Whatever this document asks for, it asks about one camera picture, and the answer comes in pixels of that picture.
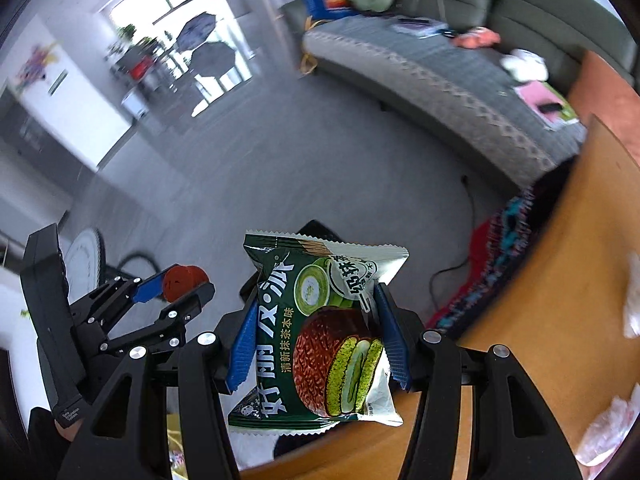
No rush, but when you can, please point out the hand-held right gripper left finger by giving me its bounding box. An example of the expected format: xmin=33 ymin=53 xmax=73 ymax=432
xmin=57 ymin=282 xmax=267 ymax=480

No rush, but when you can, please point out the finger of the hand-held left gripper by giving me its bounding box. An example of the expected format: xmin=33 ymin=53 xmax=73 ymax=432
xmin=101 ymin=282 xmax=217 ymax=359
xmin=70 ymin=269 xmax=167 ymax=327

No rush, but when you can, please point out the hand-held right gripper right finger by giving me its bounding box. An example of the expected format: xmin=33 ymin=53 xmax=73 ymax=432
xmin=372 ymin=282 xmax=583 ymax=480

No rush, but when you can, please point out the small red ball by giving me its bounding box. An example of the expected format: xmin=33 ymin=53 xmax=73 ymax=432
xmin=162 ymin=265 xmax=210 ymax=304

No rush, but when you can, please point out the green snack packet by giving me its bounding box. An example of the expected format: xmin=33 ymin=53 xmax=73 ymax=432
xmin=227 ymin=230 xmax=410 ymax=434

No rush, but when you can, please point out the white floor fan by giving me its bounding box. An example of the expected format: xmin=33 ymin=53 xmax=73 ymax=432
xmin=64 ymin=227 xmax=162 ymax=307

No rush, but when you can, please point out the patterned knit blanket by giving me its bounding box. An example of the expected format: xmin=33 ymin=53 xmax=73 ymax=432
xmin=425 ymin=160 xmax=577 ymax=342

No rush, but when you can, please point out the dark shelf rack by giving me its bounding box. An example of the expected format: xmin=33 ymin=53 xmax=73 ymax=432
xmin=114 ymin=45 xmax=173 ymax=92

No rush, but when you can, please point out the clear plastic bag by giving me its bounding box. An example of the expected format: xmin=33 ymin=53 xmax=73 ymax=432
xmin=574 ymin=399 xmax=632 ymax=467

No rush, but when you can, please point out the potted plant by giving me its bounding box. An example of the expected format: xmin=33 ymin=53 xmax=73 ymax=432
xmin=107 ymin=24 xmax=139 ymax=56

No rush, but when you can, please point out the blue umbrella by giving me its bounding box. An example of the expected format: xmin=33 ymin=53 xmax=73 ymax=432
xmin=175 ymin=13 xmax=219 ymax=51

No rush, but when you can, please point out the grey sofa cover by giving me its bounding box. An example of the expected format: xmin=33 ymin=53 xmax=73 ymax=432
xmin=302 ymin=15 xmax=589 ymax=197

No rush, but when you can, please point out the pink book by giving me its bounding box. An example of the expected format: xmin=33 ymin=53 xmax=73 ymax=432
xmin=515 ymin=81 xmax=581 ymax=131

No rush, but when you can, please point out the white cloth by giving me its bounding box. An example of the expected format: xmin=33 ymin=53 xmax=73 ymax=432
xmin=501 ymin=49 xmax=549 ymax=83

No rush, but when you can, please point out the pink orange cloth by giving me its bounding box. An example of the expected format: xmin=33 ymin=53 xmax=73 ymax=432
xmin=454 ymin=26 xmax=501 ymax=50

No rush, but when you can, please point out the dark flat pouch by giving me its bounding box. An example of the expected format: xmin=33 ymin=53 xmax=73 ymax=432
xmin=392 ymin=17 xmax=449 ymax=39

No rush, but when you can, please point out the large orange cushion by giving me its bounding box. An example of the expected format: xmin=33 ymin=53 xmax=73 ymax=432
xmin=569 ymin=50 xmax=640 ymax=162

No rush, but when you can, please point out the grey sofa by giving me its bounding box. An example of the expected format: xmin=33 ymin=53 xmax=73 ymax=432
xmin=277 ymin=0 xmax=632 ymax=177

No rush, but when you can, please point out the black floor cable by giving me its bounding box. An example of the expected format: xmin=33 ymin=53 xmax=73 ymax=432
xmin=431 ymin=175 xmax=476 ymax=312

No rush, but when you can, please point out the yellow cord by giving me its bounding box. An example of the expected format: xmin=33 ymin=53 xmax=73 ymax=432
xmin=298 ymin=17 xmax=321 ymax=75

